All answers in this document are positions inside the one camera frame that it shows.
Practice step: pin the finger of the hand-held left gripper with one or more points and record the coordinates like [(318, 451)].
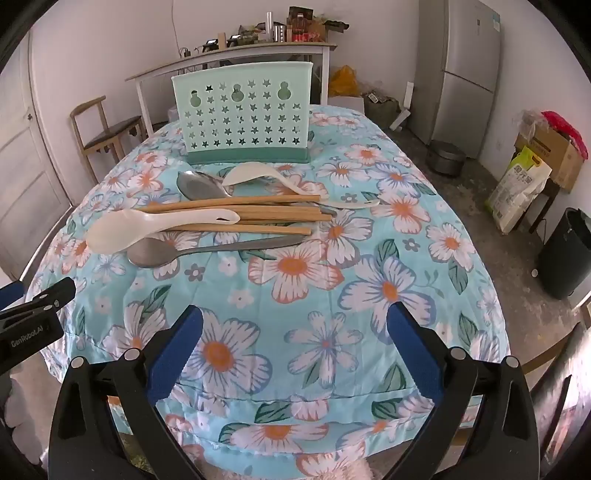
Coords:
[(11, 295), (51, 295)]

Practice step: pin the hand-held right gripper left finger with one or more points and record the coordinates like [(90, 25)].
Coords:
[(178, 350)]

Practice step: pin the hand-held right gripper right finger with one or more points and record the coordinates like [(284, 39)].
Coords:
[(415, 350)]

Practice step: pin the large white plastic spoon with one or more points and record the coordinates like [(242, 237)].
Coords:
[(120, 233)]

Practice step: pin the metal spoon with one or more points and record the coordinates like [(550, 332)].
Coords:
[(152, 254), (198, 184)]

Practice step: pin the white plastic rice spoon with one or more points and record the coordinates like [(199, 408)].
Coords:
[(254, 175)]

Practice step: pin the mint green utensil holder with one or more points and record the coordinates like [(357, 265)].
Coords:
[(240, 138)]

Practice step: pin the blue floral blanket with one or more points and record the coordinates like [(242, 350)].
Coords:
[(277, 323)]

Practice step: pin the white door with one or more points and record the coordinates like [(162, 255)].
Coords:
[(27, 161)]

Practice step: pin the wooden chair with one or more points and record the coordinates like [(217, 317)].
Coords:
[(554, 415), (111, 129)]

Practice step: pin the black waste bin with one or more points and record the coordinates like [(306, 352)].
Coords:
[(565, 254)]

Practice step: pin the printed rice bag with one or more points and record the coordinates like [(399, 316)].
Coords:
[(517, 189)]

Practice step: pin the grey rice cooker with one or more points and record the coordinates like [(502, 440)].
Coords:
[(445, 159)]

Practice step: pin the brown cardboard box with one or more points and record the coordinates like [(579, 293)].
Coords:
[(554, 152)]

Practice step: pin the green bag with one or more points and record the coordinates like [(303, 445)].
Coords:
[(381, 108)]

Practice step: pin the white boards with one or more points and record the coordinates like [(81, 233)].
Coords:
[(406, 106)]

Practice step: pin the white box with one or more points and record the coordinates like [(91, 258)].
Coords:
[(346, 104)]

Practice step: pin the red plastic bag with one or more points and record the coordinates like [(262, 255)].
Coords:
[(565, 124)]

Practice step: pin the yellow plastic bag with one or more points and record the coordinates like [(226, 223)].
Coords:
[(344, 81)]

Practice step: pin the grey refrigerator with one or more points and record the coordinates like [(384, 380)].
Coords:
[(461, 69)]

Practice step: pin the wooden block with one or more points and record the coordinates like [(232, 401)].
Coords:
[(221, 40)]

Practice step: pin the white side table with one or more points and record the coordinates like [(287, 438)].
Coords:
[(258, 48)]

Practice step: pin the metal canister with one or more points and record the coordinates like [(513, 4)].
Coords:
[(278, 32)]

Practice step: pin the red label plastic bottle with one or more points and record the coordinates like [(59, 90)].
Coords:
[(301, 25)]

